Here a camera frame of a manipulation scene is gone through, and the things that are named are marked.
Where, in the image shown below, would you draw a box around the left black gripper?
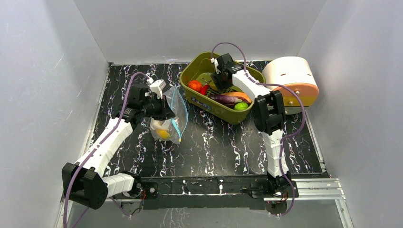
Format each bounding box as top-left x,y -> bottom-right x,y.
142,95 -> 175,122

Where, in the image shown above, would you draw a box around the yellow green toy pepper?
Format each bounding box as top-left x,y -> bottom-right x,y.
197,73 -> 213,86

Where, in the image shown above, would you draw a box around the olive green plastic basket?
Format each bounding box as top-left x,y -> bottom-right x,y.
179,52 -> 252,125

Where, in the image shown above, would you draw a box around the clear zip top bag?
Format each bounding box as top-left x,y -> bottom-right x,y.
150,86 -> 189,145

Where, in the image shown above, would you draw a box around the yellow toy banana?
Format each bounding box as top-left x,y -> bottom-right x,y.
156,129 -> 171,140

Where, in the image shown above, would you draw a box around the orange toy papaya slice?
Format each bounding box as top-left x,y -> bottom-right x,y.
222,92 -> 252,104

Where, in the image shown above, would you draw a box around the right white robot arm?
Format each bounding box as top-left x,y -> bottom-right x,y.
211,54 -> 292,198

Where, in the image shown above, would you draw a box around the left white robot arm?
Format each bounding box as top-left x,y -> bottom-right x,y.
62,79 -> 175,209

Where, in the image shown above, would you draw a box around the purple toy eggplant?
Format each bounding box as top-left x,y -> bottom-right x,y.
208,94 -> 243,104

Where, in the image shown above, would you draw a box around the red toy chili pepper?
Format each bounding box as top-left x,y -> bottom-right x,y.
199,85 -> 210,96

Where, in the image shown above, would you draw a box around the red orange toy tomato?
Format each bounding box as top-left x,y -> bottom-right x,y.
188,80 -> 203,92

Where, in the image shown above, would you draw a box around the green toy lime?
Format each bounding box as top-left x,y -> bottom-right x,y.
234,102 -> 249,111

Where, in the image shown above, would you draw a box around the white orange cylindrical container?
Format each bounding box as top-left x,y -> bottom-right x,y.
262,56 -> 319,108

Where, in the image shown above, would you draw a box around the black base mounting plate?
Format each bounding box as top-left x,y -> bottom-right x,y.
141,175 -> 268,210

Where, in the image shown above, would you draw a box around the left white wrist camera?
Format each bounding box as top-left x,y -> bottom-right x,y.
148,79 -> 166,99

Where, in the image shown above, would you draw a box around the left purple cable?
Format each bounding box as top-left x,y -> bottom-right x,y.
63,72 -> 151,228

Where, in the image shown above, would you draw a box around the purple cable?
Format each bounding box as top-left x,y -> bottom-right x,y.
63,72 -> 151,228
211,42 -> 307,218

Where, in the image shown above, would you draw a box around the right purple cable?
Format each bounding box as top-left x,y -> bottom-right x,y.
211,42 -> 307,218

